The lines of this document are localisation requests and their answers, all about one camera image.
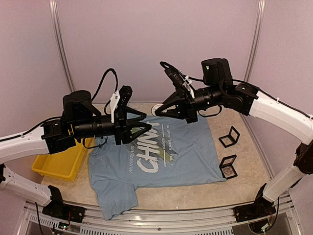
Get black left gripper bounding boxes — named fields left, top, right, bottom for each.
left=73, top=106, right=152, bottom=145

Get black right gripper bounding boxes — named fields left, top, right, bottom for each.
left=155, top=83, right=225, bottom=123

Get light blue printed t-shirt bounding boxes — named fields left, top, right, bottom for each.
left=88, top=116, right=224, bottom=220

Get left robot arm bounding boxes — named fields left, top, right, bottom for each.
left=0, top=86, right=152, bottom=223

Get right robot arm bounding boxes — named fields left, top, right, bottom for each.
left=153, top=58, right=313, bottom=222

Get black display case with brooch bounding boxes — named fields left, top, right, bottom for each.
left=219, top=154, right=238, bottom=180

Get dark round brooch in case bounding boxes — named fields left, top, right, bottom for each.
left=223, top=166, right=234, bottom=177

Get black open display case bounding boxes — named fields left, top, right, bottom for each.
left=218, top=126, right=241, bottom=148

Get yellow plastic bin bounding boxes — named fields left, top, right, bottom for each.
left=31, top=122, right=96, bottom=182

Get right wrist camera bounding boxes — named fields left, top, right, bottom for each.
left=164, top=67, right=195, bottom=99

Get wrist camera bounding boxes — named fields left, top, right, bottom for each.
left=110, top=85, right=133, bottom=123
left=164, top=67, right=195, bottom=99

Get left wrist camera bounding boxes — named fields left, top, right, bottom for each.
left=110, top=85, right=133, bottom=123

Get aluminium corner post right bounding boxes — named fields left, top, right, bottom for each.
left=244, top=0, right=266, bottom=82

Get aluminium corner post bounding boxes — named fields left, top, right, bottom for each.
left=49, top=0, right=75, bottom=92
left=244, top=0, right=266, bottom=82

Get aluminium table front rail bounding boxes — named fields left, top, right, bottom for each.
left=14, top=193, right=304, bottom=235

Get aluminium corner post left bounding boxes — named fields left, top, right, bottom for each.
left=49, top=0, right=75, bottom=92

